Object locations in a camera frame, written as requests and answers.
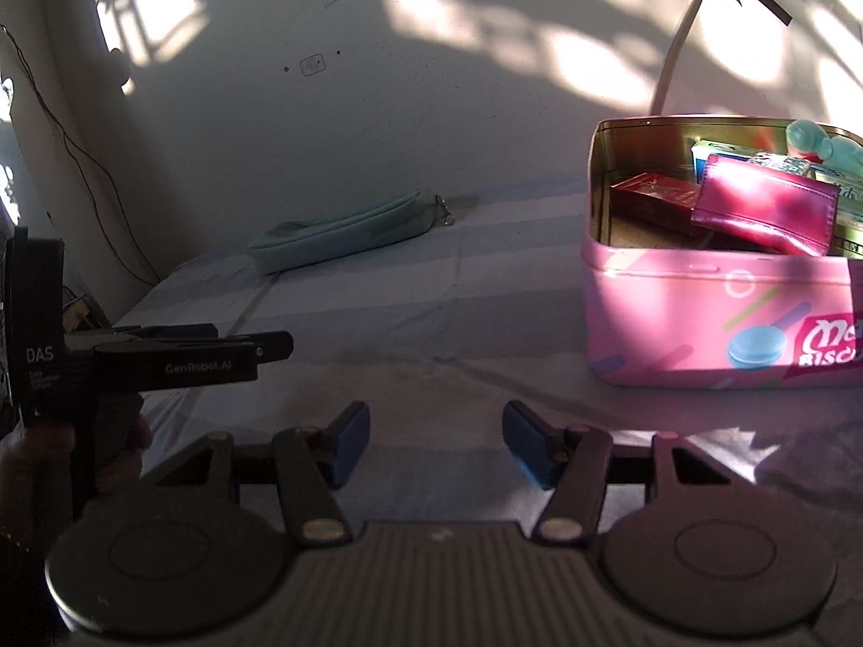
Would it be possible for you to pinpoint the Crest toothpaste box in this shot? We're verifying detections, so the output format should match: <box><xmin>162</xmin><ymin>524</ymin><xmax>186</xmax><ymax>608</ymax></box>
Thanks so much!
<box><xmin>690</xmin><ymin>139</ymin><xmax>758</xmax><ymax>184</ymax></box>

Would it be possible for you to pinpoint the red cigarette box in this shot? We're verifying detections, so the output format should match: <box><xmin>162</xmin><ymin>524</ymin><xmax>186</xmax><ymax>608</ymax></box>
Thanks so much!
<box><xmin>610</xmin><ymin>173</ymin><xmax>701</xmax><ymax>237</ymax></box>

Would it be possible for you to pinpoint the pink biscuit tin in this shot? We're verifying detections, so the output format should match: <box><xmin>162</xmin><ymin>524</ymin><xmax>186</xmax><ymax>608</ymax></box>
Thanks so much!
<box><xmin>582</xmin><ymin>115</ymin><xmax>861</xmax><ymax>389</ymax></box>

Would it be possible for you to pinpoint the teal plush toy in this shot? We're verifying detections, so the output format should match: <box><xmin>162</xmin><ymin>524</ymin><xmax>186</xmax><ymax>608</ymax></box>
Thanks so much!
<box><xmin>785</xmin><ymin>120</ymin><xmax>863</xmax><ymax>178</ymax></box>

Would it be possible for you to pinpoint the white wall cable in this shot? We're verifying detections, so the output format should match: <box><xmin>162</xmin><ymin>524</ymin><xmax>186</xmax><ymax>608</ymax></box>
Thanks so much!
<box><xmin>648</xmin><ymin>0</ymin><xmax>711</xmax><ymax>116</ymax></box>

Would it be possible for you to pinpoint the person's left hand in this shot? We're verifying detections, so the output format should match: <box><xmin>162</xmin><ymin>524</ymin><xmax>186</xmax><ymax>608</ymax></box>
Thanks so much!
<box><xmin>2</xmin><ymin>418</ymin><xmax>152</xmax><ymax>555</ymax></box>

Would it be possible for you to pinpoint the shiny magenta pouch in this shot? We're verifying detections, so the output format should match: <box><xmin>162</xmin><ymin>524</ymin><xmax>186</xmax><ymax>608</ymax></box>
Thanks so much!
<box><xmin>690</xmin><ymin>155</ymin><xmax>840</xmax><ymax>257</ymax></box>

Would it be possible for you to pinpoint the black wall cable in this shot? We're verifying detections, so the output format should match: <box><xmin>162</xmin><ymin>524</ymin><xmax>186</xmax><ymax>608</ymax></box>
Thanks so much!
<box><xmin>0</xmin><ymin>22</ymin><xmax>161</xmax><ymax>288</ymax></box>

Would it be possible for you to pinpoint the teal zip pencil case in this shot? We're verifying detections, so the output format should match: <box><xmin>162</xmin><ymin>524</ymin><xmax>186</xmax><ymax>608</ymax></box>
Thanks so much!
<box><xmin>247</xmin><ymin>190</ymin><xmax>455</xmax><ymax>274</ymax></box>

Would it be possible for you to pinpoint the patterned black white box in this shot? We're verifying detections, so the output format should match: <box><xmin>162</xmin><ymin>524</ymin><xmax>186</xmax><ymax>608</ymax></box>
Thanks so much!
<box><xmin>748</xmin><ymin>152</ymin><xmax>815</xmax><ymax>178</ymax></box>

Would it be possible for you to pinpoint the small wall sticker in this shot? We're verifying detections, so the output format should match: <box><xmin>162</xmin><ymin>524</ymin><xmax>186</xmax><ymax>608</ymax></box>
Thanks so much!
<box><xmin>298</xmin><ymin>54</ymin><xmax>326</xmax><ymax>78</ymax></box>

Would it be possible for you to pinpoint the green packet box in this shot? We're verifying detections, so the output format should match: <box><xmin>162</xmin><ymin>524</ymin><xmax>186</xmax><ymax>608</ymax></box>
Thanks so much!
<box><xmin>832</xmin><ymin>209</ymin><xmax>863</xmax><ymax>260</ymax></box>

